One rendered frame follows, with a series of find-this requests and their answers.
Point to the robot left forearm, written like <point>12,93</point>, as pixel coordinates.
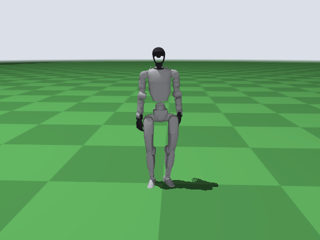
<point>178,104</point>

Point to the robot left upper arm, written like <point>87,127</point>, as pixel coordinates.
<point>176,83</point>

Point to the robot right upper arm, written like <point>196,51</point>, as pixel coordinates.
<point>142,84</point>

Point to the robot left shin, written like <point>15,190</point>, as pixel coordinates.
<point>169,162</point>

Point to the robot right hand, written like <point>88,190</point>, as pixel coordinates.
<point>139,123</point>

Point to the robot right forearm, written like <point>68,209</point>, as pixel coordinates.
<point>140,107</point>

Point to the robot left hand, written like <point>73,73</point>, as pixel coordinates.
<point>179,117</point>

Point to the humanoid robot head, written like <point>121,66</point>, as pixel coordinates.
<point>158,52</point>

